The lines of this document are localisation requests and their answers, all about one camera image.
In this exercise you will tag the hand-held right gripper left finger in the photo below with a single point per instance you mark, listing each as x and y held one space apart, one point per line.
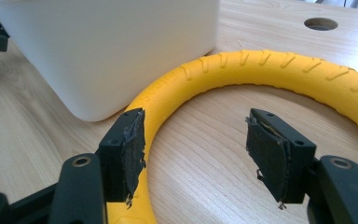
118 161

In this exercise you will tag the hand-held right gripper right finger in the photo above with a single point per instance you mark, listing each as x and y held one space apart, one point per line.
270 152

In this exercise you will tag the white plastic storage box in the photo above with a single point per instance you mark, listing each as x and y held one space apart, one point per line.
105 46

